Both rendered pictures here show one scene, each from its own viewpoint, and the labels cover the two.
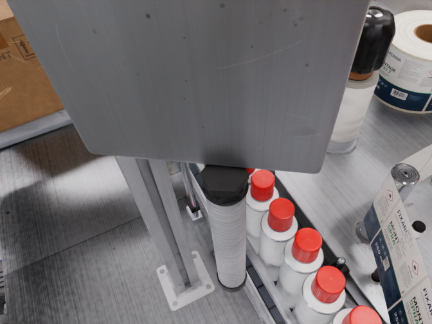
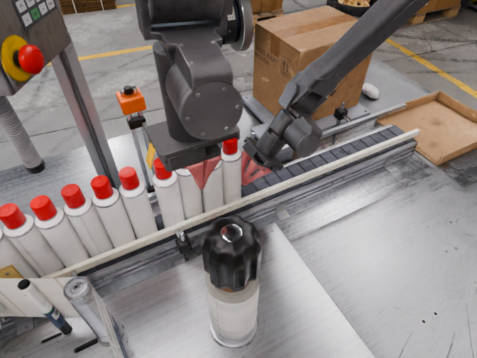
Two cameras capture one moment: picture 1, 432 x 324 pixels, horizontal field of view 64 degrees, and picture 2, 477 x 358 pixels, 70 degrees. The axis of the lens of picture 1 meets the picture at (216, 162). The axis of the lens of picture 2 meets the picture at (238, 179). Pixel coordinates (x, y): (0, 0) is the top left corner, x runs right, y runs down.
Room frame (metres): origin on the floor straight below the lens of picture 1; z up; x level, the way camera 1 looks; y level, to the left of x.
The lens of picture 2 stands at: (0.49, -0.53, 1.54)
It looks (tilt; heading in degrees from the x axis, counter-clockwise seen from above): 46 degrees down; 84
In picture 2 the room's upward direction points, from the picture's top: straight up
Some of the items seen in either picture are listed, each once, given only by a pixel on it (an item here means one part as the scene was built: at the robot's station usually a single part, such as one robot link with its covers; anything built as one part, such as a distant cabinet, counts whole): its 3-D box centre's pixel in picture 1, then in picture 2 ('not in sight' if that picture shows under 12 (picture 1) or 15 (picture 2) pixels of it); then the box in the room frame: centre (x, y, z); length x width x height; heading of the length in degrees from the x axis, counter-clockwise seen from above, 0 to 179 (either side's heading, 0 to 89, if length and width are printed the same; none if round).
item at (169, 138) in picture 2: not in sight; (190, 115); (0.47, -0.19, 1.31); 0.10 x 0.07 x 0.07; 21
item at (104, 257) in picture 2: not in sight; (265, 192); (0.62, 0.03, 0.91); 1.07 x 0.01 x 0.02; 21
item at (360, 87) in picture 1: (350, 87); (233, 286); (0.51, -0.27, 1.03); 0.09 x 0.09 x 0.30
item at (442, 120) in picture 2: not in sight; (438, 124); (1.26, 0.32, 0.85); 0.30 x 0.26 x 0.04; 21
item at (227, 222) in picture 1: (229, 239); (11, 126); (0.14, -0.01, 1.18); 0.04 x 0.04 x 0.21
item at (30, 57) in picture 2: not in sight; (28, 59); (0.25, -0.06, 1.33); 0.04 x 0.03 x 0.04; 76
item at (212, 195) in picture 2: not in sight; (211, 180); (0.48, 0.01, 0.98); 0.05 x 0.05 x 0.20
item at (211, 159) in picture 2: not in sight; (188, 164); (0.46, -0.20, 1.23); 0.07 x 0.07 x 0.09; 21
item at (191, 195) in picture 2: not in sight; (189, 185); (0.43, 0.01, 0.98); 0.05 x 0.05 x 0.20
